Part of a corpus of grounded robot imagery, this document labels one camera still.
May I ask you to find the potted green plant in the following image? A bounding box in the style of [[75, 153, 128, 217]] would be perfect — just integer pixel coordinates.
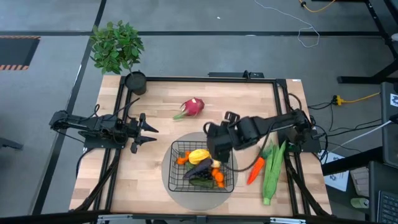
[[89, 19, 148, 96]]

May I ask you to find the tangerine cluster with leaves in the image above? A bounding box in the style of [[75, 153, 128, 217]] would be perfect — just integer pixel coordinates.
[[210, 167, 226, 189], [176, 151, 195, 170]]

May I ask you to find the dark purple grape bunch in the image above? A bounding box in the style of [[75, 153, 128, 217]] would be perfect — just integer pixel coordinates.
[[191, 170, 215, 182]]

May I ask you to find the yellow extension cord socket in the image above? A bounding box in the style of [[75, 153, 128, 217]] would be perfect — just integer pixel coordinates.
[[331, 91, 381, 106]]

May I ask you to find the purple eggplant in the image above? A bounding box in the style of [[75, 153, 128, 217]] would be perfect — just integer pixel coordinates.
[[182, 158, 214, 180]]

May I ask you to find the black hazard striped floor mat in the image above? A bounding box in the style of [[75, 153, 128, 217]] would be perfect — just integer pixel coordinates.
[[0, 35, 42, 72]]

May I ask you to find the black cable bundle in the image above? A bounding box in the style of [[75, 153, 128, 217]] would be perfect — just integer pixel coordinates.
[[307, 101, 384, 164]]

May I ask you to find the pink dragon fruit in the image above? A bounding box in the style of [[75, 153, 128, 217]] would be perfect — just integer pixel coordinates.
[[172, 97, 206, 121]]

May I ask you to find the pale green roll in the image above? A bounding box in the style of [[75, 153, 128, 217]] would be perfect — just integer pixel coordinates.
[[350, 197, 370, 209]]

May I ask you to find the black desk frame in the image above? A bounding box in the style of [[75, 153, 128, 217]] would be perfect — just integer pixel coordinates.
[[337, 0, 398, 85]]

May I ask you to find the white printed paper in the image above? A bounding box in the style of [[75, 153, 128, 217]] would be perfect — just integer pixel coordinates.
[[323, 151, 351, 192]]

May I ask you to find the black table frame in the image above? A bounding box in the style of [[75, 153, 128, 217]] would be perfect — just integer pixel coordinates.
[[70, 75, 333, 218]]

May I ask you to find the black wire basket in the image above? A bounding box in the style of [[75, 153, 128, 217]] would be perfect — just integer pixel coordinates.
[[167, 140, 236, 194]]

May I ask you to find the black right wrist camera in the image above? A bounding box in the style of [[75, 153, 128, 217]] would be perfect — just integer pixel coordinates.
[[223, 111, 241, 124]]

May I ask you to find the green husked corn cob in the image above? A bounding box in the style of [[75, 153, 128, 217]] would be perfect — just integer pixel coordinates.
[[261, 139, 287, 207]]

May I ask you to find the dark green cucumber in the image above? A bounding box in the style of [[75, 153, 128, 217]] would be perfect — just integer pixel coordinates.
[[188, 178, 216, 189]]

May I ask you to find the bright yellow toy fruit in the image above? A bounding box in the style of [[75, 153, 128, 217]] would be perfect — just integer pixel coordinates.
[[188, 149, 213, 166]]

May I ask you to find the thick white cable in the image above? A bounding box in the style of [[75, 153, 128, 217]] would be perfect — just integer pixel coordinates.
[[329, 119, 393, 153]]

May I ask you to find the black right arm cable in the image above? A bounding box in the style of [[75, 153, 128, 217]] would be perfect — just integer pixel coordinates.
[[229, 121, 276, 172]]

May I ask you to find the silver metal bracket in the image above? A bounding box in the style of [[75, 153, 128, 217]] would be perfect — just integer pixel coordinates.
[[96, 213, 135, 224], [269, 217, 307, 224]]

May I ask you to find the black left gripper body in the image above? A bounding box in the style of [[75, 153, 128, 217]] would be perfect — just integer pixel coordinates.
[[125, 112, 147, 154]]

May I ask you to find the grey chair leg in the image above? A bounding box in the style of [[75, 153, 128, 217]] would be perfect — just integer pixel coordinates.
[[0, 136, 24, 151]]

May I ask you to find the thin white floor cable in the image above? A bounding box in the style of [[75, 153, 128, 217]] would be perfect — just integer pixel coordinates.
[[254, 0, 321, 49]]

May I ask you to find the beige pad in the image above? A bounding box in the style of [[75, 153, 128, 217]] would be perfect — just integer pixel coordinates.
[[349, 166, 371, 195]]

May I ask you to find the yellow cable with black plug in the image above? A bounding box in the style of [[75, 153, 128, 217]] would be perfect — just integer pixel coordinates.
[[298, 0, 337, 14]]

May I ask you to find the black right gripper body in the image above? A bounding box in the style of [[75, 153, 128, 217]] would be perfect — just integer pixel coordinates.
[[206, 121, 243, 157]]

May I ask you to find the round grey mat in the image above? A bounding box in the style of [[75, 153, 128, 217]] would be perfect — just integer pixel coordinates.
[[160, 131, 239, 212]]

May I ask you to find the black keyboard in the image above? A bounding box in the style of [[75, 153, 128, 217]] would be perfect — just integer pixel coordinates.
[[377, 190, 398, 223]]

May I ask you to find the black desk beam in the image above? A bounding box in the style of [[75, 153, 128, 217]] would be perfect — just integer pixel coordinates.
[[321, 146, 384, 177]]

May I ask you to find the orange carrot with green top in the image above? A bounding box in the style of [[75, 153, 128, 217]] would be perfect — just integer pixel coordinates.
[[246, 141, 273, 186]]

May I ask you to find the dark grey desk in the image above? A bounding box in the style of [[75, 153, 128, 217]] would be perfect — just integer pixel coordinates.
[[381, 81, 398, 170]]

